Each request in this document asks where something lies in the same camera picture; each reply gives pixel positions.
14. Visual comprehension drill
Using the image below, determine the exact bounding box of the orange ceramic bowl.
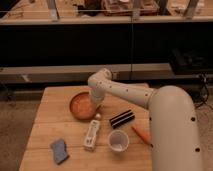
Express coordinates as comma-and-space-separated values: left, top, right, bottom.
69, 92, 100, 120

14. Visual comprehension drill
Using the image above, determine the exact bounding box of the white plastic bottle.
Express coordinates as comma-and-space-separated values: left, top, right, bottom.
83, 113, 101, 151

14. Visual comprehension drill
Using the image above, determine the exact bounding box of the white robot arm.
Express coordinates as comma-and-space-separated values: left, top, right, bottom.
88, 68, 204, 171

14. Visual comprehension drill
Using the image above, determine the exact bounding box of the black striped box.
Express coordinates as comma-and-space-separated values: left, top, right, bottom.
109, 110, 135, 129

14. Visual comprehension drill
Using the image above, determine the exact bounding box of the clear plastic cup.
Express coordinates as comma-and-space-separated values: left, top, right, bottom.
107, 130, 129, 153

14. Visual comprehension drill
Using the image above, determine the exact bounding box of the orange carrot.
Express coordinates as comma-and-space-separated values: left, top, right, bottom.
132, 125, 150, 144

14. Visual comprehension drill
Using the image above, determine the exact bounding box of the blue sponge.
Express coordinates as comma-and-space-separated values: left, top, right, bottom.
50, 139, 69, 165

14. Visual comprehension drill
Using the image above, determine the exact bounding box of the black equipment box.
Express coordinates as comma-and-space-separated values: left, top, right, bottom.
170, 49, 213, 75

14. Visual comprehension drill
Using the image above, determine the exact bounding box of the black cable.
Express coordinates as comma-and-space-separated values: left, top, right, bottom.
194, 73, 211, 109

